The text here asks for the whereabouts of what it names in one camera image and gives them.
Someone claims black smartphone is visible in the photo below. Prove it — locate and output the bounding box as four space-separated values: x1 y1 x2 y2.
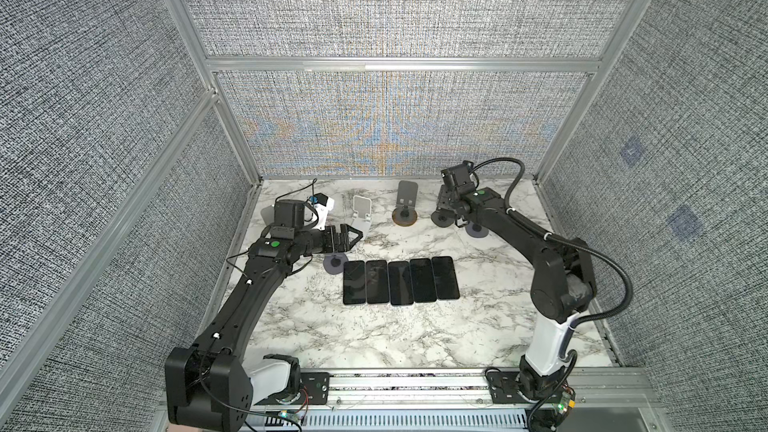
436 185 456 215
410 258 437 303
431 256 460 300

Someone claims pink-edged smartphone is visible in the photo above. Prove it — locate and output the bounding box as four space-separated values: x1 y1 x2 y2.
343 261 367 305

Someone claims teal-edged smartphone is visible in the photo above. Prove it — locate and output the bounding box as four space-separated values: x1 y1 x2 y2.
365 260 390 304

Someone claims blue-edged smartphone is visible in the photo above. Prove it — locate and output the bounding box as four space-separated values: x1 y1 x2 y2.
388 261 415 306

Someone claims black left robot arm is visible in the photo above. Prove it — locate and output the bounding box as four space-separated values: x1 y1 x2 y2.
164 199 364 431

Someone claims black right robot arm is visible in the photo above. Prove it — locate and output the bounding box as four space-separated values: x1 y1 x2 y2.
438 161 596 401

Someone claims grey stand with wooden base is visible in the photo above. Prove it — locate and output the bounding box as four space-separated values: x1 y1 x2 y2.
260 205 275 225

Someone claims dark grey round-base stand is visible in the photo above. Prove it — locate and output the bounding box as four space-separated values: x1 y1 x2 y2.
430 209 456 228

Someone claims lilac round-base phone stand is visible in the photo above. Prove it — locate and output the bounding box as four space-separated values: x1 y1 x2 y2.
465 222 489 239

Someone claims wooden round-base phone stand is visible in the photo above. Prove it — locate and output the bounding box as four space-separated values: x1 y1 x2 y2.
392 180 418 227

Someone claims purple round-base phone stand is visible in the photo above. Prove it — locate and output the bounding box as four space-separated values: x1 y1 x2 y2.
323 253 348 275

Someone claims white folding phone stand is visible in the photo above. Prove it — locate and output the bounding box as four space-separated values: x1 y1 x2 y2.
351 195 372 237

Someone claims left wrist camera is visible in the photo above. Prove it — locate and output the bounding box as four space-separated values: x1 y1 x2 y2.
309 193 335 230

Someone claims black corrugated cable conduit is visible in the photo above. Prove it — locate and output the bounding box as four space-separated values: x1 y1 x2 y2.
470 157 634 325

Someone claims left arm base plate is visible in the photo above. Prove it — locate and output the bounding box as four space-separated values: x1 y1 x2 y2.
253 372 331 408

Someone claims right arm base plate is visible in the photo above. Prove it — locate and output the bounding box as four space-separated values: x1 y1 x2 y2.
483 367 575 404

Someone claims aluminium front rail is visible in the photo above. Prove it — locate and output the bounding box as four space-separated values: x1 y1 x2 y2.
243 367 673 431

